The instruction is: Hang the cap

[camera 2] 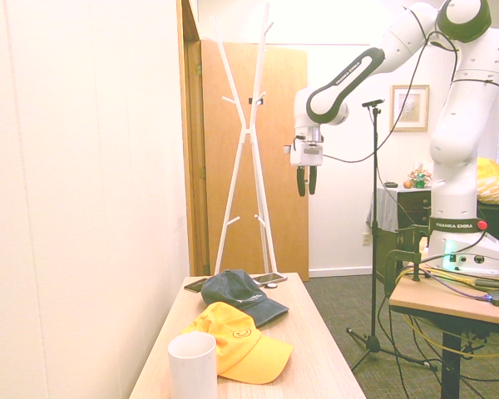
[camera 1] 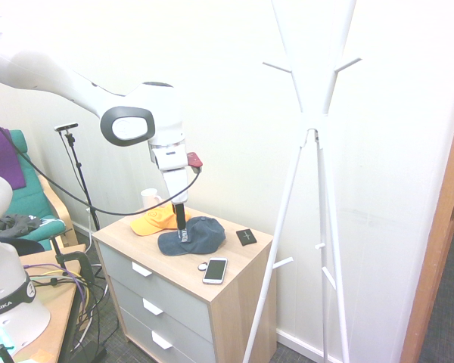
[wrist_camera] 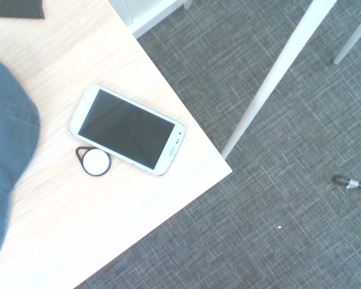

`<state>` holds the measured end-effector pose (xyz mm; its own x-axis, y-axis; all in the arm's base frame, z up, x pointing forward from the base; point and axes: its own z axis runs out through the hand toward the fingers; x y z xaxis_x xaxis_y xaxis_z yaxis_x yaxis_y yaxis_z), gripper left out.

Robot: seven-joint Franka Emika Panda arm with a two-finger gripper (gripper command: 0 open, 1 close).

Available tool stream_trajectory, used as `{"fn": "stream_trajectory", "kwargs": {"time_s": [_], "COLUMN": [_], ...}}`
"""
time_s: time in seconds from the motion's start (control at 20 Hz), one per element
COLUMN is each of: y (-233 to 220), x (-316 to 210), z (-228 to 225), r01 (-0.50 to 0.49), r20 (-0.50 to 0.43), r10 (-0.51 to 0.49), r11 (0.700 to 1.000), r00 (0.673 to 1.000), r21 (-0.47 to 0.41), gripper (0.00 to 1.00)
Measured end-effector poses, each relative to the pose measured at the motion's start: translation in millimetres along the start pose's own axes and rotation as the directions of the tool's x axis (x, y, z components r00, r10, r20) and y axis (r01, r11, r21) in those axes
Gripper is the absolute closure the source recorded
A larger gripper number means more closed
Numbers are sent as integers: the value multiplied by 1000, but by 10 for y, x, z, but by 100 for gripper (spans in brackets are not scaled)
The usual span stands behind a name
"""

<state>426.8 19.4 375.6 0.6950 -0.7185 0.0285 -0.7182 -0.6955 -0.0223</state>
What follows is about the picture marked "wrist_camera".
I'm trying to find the blue denim cap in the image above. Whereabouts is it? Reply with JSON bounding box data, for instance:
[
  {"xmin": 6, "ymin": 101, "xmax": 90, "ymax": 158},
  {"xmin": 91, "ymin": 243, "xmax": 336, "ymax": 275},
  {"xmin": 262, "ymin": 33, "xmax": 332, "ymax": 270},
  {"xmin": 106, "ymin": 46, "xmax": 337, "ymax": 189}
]
[{"xmin": 0, "ymin": 55, "xmax": 42, "ymax": 267}]

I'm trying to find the white smartphone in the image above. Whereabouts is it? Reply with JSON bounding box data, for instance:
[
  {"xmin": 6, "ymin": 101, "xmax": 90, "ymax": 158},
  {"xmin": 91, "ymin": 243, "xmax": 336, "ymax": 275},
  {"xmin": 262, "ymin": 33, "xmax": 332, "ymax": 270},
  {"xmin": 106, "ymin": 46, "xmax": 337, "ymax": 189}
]
[{"xmin": 69, "ymin": 84, "xmax": 187, "ymax": 176}]

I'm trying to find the black and white key fob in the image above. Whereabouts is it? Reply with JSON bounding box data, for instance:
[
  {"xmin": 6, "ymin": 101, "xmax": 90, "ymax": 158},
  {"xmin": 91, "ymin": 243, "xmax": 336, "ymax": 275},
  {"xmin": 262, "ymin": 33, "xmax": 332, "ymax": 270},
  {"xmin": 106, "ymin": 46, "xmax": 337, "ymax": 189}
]
[{"xmin": 75, "ymin": 146, "xmax": 113, "ymax": 177}]

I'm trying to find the long white slanted leg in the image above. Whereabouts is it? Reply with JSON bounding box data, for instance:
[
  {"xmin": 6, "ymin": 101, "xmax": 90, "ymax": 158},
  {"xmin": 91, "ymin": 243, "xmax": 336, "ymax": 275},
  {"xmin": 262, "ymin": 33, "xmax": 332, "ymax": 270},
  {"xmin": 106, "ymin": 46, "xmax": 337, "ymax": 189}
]
[{"xmin": 221, "ymin": 0, "xmax": 339, "ymax": 160}]

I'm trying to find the white cabinet base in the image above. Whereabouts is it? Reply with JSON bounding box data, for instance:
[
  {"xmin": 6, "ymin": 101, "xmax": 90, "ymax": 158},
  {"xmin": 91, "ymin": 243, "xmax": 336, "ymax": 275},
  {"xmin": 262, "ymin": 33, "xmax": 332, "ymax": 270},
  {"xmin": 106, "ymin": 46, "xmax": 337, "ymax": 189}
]
[{"xmin": 107, "ymin": 0, "xmax": 194, "ymax": 39}]

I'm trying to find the short white slanted leg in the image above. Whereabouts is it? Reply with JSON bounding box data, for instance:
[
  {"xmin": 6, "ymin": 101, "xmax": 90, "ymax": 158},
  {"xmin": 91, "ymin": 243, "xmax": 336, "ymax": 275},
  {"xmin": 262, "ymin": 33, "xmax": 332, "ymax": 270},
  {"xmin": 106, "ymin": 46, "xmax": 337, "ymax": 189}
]
[{"xmin": 333, "ymin": 5, "xmax": 361, "ymax": 66}]

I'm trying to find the black flat object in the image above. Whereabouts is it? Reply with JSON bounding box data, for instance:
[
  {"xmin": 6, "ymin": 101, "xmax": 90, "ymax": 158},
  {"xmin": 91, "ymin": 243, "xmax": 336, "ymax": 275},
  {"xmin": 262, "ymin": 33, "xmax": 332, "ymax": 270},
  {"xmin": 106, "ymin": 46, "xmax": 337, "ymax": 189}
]
[{"xmin": 0, "ymin": 0, "xmax": 46, "ymax": 20}]

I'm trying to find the black cable with white tape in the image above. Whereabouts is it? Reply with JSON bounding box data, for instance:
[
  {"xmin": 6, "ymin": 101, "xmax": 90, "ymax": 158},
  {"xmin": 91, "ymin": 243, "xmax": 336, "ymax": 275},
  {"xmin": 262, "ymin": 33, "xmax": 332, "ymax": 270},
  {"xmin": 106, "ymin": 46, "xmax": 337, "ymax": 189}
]
[{"xmin": 331, "ymin": 175, "xmax": 361, "ymax": 193}]

